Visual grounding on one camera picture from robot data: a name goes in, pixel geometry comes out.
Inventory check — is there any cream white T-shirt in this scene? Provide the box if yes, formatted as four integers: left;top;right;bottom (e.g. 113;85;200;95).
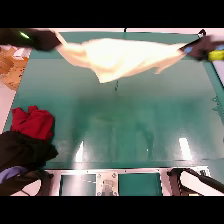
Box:
53;30;188;85

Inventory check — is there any red garment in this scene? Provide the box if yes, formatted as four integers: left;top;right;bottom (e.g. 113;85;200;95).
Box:
9;105;56;142

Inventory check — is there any black garment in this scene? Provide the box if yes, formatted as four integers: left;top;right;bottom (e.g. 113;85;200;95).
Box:
0;130;60;175

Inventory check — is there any purple garment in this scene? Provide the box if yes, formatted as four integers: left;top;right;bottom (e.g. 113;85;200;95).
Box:
0;165;32;185

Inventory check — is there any silver frame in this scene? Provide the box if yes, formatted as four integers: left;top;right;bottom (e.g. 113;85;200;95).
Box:
42;166;214;197

